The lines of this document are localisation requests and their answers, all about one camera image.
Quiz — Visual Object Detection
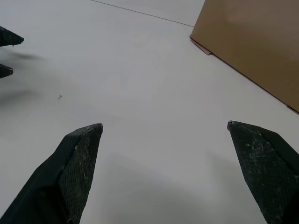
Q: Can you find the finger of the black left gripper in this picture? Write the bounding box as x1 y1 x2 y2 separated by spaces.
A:
0 25 24 48
0 63 14 79

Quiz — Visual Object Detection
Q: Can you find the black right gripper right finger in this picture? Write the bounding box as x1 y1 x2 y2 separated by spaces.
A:
227 120 299 224

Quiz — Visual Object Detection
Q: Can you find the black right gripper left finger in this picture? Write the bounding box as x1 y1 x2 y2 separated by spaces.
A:
0 123 104 224

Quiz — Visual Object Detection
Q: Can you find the brown paper bag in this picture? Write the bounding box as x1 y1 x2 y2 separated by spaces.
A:
189 0 299 115

